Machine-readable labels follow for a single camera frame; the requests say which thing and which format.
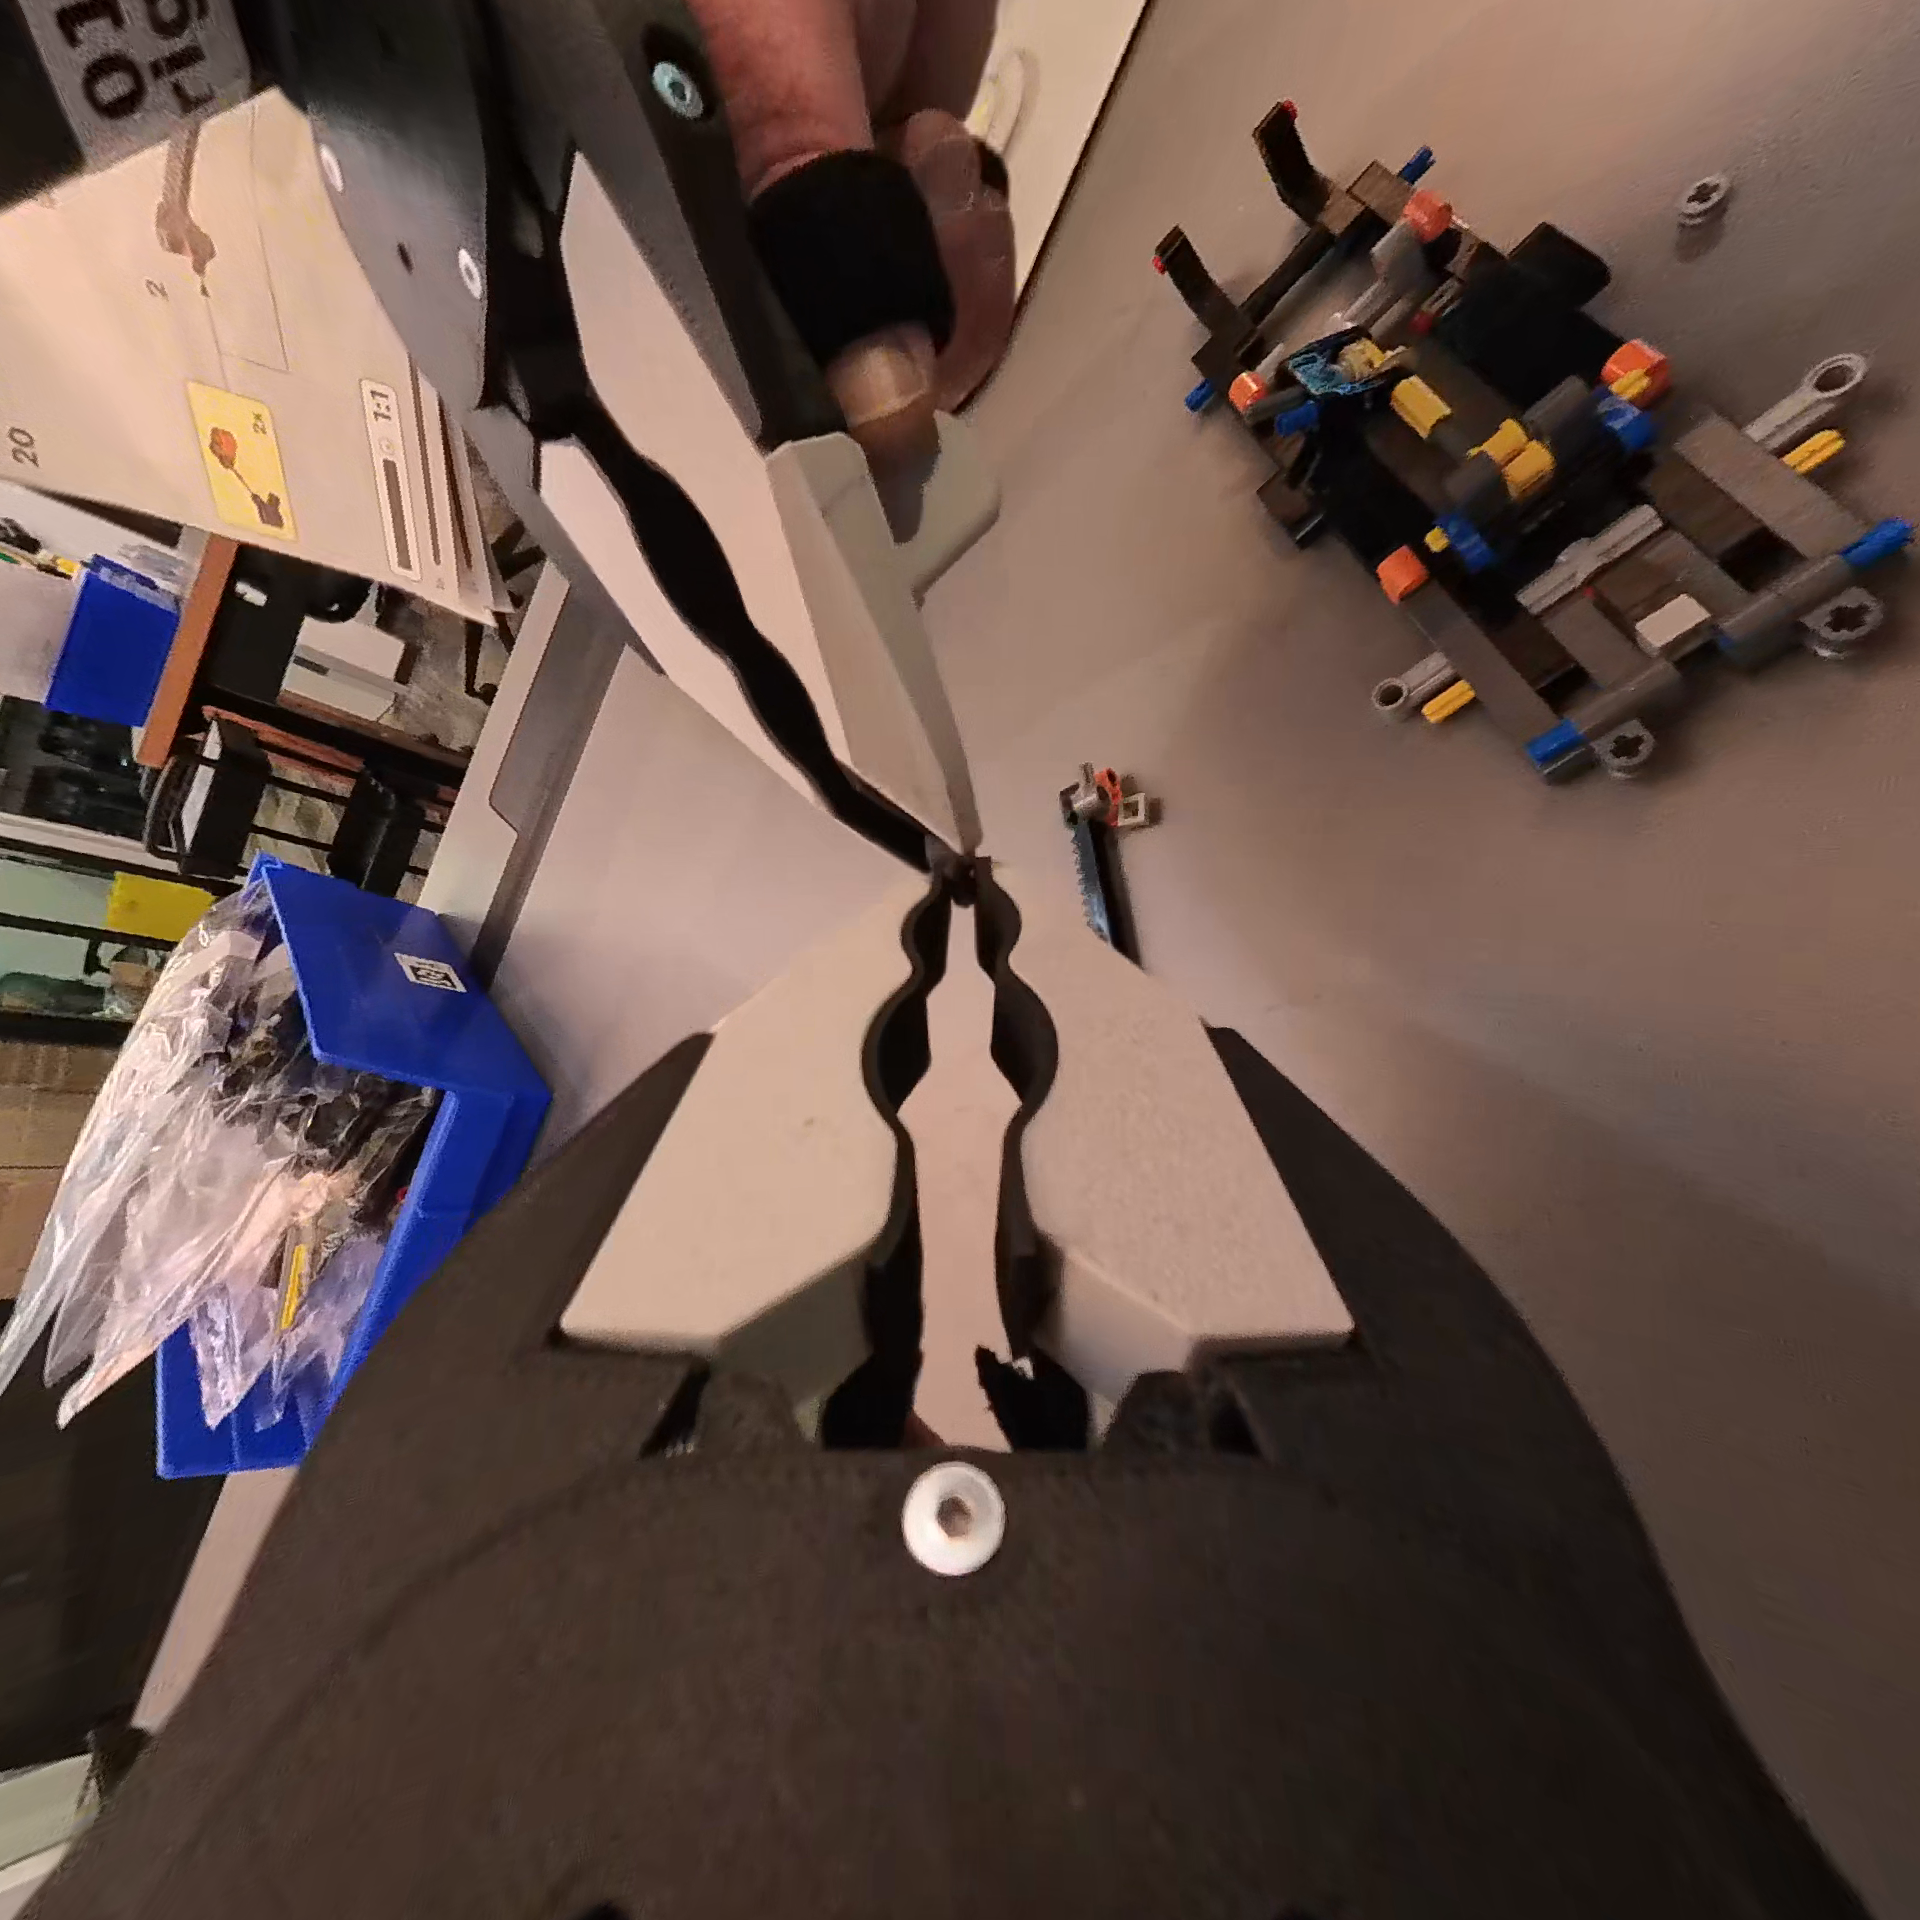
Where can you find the small grey lego bush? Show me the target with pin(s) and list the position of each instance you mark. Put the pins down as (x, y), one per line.
(1705, 196)

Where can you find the small black lego pin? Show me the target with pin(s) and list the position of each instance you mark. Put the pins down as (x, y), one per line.
(961, 873)

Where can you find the brown wooden furniture frame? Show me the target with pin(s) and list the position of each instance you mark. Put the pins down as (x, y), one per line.
(188, 645)

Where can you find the black lego chassis assembly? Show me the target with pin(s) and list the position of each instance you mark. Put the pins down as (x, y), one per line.
(1516, 451)

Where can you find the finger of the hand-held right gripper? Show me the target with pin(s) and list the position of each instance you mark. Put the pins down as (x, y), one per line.
(593, 524)
(869, 675)

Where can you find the yellow box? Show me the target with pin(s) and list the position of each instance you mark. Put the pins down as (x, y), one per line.
(159, 908)

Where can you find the black lego gear rack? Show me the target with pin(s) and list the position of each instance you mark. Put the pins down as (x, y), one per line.
(1108, 888)

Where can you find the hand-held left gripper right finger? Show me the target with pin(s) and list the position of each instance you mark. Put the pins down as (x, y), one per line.
(1186, 1185)

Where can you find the clear plastic lego bags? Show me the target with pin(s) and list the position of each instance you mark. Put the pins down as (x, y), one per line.
(196, 1079)

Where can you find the blue plastic bin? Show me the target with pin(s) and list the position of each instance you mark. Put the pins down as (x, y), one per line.
(107, 645)

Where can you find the grey orange lego connector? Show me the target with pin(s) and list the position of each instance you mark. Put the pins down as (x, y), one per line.
(1108, 796)

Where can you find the person's right hand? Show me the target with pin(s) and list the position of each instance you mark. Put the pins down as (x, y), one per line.
(796, 76)

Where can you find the black metal rack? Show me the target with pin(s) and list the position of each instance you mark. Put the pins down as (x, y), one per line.
(383, 833)

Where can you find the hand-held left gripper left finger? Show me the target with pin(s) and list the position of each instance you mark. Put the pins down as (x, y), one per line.
(721, 1185)

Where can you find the blue bin with square label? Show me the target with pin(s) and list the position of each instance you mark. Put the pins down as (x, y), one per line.
(451, 1050)

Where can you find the lego instruction booklet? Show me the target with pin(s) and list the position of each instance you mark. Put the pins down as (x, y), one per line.
(149, 329)

